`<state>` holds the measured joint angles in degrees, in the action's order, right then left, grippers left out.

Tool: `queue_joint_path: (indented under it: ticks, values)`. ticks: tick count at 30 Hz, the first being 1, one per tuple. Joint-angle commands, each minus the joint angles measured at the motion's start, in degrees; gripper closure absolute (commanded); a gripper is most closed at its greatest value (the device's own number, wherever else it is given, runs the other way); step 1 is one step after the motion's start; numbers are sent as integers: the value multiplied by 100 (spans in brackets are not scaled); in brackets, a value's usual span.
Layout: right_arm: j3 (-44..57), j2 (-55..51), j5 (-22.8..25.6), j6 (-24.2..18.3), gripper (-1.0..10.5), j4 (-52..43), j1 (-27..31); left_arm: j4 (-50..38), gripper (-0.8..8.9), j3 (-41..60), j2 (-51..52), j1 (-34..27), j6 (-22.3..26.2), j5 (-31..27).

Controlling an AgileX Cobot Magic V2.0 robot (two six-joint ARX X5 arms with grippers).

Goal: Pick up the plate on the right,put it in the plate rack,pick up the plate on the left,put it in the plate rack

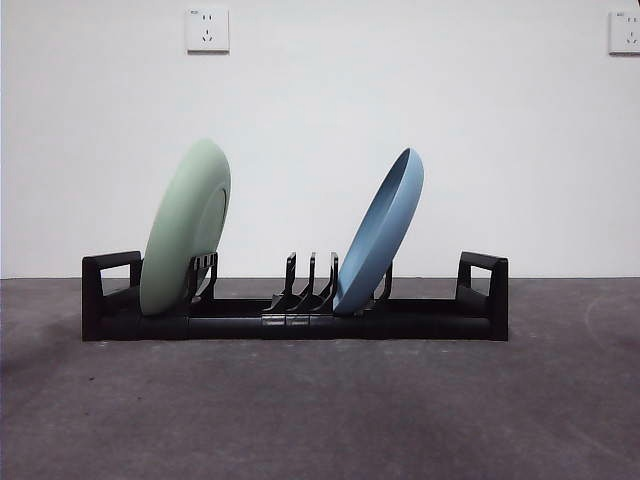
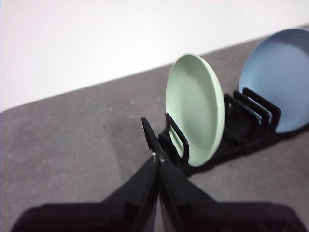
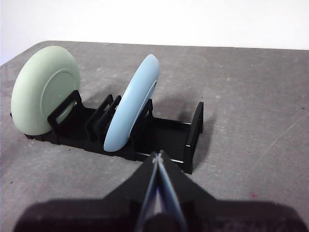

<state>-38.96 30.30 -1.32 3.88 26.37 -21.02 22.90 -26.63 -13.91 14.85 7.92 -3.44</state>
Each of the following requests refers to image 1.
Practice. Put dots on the blue round plate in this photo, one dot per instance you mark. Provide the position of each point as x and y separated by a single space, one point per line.
370 250

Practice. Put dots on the black plate rack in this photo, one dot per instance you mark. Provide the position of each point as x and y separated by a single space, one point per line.
450 326

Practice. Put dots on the white wall socket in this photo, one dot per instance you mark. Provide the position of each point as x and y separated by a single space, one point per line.
625 32
207 30

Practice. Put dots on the green round plate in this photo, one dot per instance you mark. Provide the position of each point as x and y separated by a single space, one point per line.
175 225

